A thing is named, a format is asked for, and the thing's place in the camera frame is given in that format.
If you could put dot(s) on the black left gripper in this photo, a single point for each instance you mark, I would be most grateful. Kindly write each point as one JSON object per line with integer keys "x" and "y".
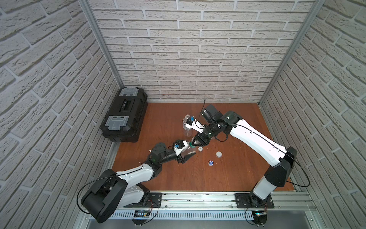
{"x": 181, "y": 156}

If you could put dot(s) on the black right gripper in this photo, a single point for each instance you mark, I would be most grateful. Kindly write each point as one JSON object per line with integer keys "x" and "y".
{"x": 202, "y": 140}

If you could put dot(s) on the grey white bottle cap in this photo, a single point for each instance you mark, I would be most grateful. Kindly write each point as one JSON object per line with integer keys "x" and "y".
{"x": 218, "y": 154}

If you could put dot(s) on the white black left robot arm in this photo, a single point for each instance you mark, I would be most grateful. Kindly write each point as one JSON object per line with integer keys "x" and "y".
{"x": 114, "y": 190}

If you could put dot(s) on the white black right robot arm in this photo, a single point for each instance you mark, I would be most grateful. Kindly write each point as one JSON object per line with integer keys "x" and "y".
{"x": 280, "y": 159}

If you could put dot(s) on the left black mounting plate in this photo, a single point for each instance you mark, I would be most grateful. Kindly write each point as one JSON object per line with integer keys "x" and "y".
{"x": 147, "y": 200}

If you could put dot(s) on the black mounting plate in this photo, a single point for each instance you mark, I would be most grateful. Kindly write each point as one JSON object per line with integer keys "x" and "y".
{"x": 250, "y": 200}
{"x": 147, "y": 200}

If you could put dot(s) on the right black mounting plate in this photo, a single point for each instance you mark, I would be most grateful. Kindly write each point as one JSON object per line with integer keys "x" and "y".
{"x": 250, "y": 200}

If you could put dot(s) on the black plastic toolbox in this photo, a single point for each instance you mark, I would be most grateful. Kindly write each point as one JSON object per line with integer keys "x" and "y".
{"x": 124, "y": 120}

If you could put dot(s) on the left controller circuit board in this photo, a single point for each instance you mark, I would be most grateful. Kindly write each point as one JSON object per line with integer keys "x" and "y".
{"x": 139, "y": 217}

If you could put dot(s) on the controller circuit board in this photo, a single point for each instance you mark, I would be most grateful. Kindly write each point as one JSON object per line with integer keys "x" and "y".
{"x": 139, "y": 217}
{"x": 259, "y": 218}

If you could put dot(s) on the right controller circuit board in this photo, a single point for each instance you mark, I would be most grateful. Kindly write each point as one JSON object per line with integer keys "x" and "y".
{"x": 259, "y": 218}

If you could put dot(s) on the left corner aluminium profile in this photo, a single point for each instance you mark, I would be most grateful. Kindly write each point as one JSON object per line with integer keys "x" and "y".
{"x": 86, "y": 7}

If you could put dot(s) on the corner aluminium profile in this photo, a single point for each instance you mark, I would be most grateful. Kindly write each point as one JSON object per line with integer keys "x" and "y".
{"x": 316, "y": 7}
{"x": 86, "y": 7}

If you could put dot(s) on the right corner aluminium profile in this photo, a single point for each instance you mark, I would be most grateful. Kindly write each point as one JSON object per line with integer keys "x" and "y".
{"x": 316, "y": 7}

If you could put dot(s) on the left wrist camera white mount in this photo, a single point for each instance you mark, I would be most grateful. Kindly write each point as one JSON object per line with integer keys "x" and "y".
{"x": 180, "y": 146}

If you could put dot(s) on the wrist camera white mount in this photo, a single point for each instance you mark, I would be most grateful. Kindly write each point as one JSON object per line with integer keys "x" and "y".
{"x": 190, "y": 123}
{"x": 180, "y": 146}

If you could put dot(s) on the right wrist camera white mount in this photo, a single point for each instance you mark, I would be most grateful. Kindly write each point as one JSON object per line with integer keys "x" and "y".
{"x": 190, "y": 123}

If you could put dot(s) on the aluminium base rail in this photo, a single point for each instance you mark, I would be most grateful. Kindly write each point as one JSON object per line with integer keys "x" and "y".
{"x": 177, "y": 205}

